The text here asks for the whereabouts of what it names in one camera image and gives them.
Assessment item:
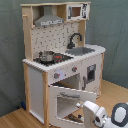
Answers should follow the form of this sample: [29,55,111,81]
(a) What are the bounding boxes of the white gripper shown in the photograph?
[76,101,108,128]

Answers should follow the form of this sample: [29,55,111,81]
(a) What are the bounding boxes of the white oven door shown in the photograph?
[49,85,96,128]

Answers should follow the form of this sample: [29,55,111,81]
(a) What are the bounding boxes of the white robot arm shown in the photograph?
[78,101,128,128]

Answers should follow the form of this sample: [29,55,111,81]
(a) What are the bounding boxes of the wooden toy kitchen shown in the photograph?
[22,2,105,128]

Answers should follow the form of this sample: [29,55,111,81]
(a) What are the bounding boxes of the blue object behind kitchen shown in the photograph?
[21,101,26,110]

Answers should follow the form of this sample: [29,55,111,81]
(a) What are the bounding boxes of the right stove knob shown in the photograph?
[71,65,79,73]

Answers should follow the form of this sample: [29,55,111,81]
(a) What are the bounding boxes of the stove knob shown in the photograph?
[54,73,60,79]
[71,65,79,73]

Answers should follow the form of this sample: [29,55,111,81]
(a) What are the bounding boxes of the left stove knob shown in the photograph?
[54,73,60,79]

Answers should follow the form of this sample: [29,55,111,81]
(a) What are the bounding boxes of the grey toy sink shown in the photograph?
[66,47,94,56]

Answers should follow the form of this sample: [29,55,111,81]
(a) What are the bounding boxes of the black toy stovetop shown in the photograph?
[34,53,71,66]

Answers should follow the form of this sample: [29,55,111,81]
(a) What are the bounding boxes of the black toy faucet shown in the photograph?
[67,33,82,49]

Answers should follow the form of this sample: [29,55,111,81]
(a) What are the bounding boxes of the silver toy pot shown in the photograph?
[39,51,55,62]

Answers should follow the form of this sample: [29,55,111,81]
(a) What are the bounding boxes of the toy microwave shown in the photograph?
[67,4,89,21]

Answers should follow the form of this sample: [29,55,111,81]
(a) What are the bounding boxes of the grey range hood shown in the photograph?
[35,5,64,27]

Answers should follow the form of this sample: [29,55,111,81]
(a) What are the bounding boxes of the dishwasher door with handle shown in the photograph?
[81,55,102,95]

